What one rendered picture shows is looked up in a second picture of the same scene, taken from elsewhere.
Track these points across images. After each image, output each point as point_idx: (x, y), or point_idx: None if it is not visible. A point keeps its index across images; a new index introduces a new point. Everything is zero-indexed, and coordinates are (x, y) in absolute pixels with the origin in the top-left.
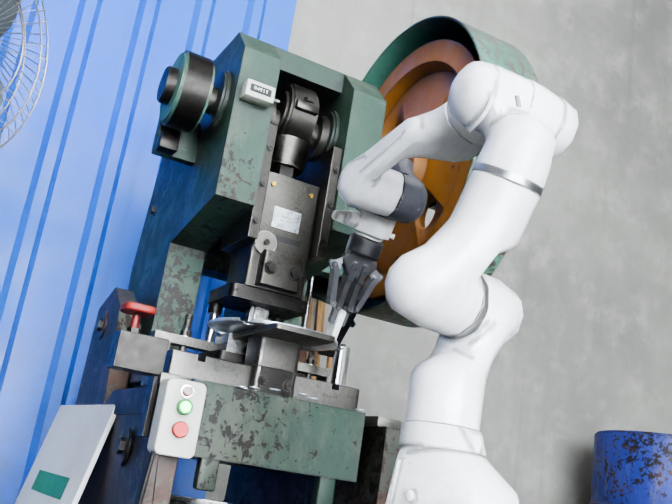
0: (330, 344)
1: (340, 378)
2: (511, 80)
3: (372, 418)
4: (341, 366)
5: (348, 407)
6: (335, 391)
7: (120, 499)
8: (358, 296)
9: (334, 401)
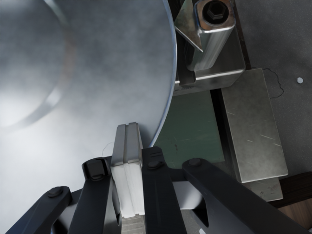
0: (142, 122)
1: (201, 65)
2: None
3: (236, 163)
4: (203, 55)
5: (216, 86)
6: (187, 85)
7: None
8: (215, 213)
9: (186, 90)
